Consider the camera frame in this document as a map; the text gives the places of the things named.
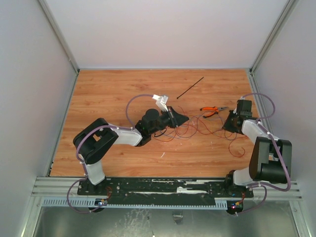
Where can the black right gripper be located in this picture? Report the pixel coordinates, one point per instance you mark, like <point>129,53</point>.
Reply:
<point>230,121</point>

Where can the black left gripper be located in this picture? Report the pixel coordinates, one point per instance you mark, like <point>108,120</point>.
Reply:
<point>176,119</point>

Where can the orange black needle-nose pliers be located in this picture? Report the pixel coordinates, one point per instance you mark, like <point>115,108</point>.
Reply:
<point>212,110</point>

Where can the black zip tie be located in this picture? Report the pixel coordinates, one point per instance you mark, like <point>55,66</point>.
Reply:
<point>189,88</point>

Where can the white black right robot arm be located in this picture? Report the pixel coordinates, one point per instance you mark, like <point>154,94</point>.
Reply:
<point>270,162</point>

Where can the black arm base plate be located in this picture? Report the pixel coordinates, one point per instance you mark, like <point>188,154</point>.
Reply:
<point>162,191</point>

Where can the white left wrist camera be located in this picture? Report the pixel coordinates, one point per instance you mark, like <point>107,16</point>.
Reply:
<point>161,101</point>

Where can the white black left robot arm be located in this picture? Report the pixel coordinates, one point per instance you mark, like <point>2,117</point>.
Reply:
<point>95,140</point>

